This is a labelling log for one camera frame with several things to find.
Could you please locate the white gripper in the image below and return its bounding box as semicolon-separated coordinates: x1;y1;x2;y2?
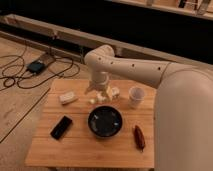
85;71;120;103

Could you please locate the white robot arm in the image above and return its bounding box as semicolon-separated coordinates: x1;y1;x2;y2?
84;45;213;171

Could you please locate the black ceramic bowl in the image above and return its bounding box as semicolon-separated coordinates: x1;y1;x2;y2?
88;106;123;138

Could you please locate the dark red bottle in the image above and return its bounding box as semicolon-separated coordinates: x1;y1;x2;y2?
134;125;146;151

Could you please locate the white plastic cup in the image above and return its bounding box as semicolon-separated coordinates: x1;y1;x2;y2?
129;86;145;108

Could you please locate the white rectangular sponge block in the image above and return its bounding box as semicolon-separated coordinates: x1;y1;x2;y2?
59;91;78;105

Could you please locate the wooden table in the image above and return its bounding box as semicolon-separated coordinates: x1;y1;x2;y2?
25;79;155;168

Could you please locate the black rectangular remote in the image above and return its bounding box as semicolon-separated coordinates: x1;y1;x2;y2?
50;116;72;140

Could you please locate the blue power adapter box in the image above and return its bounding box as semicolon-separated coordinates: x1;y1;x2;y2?
27;61;45;74

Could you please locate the wooden wall rail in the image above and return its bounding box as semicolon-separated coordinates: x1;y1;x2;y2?
0;14;213;70

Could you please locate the black floor cable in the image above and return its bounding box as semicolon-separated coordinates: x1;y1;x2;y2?
0;39;81;144

